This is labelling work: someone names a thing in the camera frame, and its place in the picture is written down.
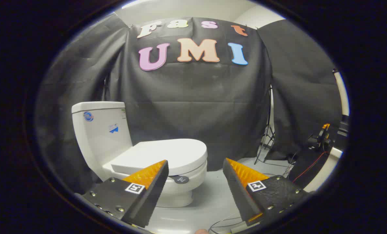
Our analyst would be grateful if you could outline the white upright pole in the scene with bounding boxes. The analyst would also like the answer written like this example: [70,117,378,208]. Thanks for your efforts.
[333,69,350,116]

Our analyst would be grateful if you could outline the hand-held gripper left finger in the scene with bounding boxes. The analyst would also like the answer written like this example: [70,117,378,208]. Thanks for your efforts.
[82,160,169,228]

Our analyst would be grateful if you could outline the orange black gripper device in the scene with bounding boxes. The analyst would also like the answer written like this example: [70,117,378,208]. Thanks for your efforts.
[307,123,332,150]

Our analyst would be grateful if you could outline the black tripod stand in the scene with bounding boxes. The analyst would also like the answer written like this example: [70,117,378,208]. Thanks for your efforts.
[254,85,275,164]

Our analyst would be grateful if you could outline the white toilet lid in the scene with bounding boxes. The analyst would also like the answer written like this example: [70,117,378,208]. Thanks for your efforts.
[111,139,208,176]

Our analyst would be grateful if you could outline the thin red cable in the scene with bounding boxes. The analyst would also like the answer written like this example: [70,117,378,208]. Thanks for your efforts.
[293,151,327,182]

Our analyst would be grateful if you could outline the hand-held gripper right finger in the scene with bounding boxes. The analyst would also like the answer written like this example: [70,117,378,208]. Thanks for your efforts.
[222,158,311,226]

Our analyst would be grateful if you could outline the black backdrop cloth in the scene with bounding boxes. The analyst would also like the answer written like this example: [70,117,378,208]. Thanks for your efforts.
[34,13,343,195]

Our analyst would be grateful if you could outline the dark cloth covered table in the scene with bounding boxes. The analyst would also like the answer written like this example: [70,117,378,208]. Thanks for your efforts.
[289,143,343,193]

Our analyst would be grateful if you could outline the white ceramic toilet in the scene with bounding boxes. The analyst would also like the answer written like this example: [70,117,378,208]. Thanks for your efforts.
[71,101,208,208]

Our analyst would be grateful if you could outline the black round lid pull tab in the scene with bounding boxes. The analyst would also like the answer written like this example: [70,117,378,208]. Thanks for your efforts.
[169,175,190,185]

